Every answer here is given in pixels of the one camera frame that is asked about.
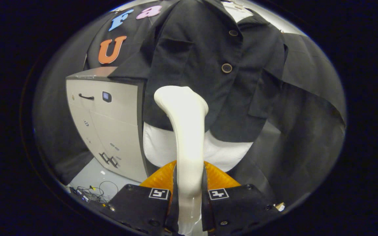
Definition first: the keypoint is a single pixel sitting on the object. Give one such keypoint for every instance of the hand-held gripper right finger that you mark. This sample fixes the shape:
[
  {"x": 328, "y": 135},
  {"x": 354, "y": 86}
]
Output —
[{"x": 206, "y": 209}]

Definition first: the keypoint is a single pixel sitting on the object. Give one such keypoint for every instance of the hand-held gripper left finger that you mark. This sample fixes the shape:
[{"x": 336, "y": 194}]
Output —
[{"x": 175, "y": 209}]

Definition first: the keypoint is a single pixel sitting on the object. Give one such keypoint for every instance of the white shirt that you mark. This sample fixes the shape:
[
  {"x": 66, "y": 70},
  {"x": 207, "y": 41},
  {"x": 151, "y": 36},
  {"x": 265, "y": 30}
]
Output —
[{"x": 228, "y": 154}]

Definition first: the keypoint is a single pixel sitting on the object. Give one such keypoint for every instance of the white garment steamer head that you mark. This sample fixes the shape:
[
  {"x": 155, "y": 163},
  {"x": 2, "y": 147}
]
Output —
[{"x": 189, "y": 147}]

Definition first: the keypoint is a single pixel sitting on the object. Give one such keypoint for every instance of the black blazer jacket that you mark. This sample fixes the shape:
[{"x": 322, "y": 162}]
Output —
[{"x": 192, "y": 59}]

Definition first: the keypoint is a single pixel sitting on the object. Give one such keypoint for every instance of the grey cabinet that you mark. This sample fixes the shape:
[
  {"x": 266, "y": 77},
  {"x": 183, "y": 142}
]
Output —
[{"x": 116, "y": 131}]

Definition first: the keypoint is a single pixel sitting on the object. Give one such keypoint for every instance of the black backdrop cloth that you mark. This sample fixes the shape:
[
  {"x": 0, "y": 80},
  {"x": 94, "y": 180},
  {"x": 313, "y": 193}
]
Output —
[{"x": 307, "y": 131}]

